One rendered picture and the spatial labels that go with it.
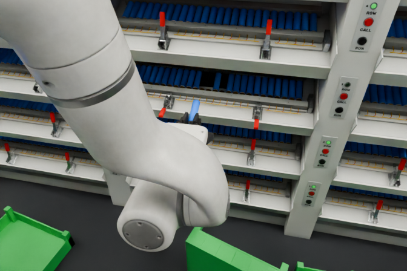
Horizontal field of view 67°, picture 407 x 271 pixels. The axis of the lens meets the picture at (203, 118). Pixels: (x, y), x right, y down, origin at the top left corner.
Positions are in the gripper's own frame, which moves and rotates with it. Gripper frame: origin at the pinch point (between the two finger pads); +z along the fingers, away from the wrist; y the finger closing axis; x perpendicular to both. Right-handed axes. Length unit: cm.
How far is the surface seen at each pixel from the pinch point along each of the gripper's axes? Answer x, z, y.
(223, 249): 44.1, 1.4, -9.2
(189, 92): 3.7, 23.2, 5.2
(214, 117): 9.1, 19.0, -2.9
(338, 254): 62, 21, -50
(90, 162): 42, 30, 48
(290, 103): 4.3, 22.4, -24.2
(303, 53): -11.5, 19.4, -24.8
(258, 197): 45, 26, -19
